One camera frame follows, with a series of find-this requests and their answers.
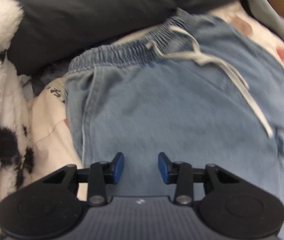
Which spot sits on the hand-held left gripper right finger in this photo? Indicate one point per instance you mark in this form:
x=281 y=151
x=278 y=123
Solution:
x=163 y=167

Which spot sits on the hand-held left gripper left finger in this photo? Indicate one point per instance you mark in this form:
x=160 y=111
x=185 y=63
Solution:
x=118 y=166

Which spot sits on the light blue denim pants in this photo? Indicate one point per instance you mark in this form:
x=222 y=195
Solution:
x=157 y=105

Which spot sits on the cream bear print blanket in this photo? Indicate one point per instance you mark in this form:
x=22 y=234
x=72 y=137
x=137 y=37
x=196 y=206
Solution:
x=49 y=120

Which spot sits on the white and black plush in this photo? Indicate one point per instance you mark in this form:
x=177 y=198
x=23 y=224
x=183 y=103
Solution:
x=1 y=92

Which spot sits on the dark grey pillow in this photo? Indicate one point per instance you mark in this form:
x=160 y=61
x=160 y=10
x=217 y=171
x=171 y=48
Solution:
x=94 y=12

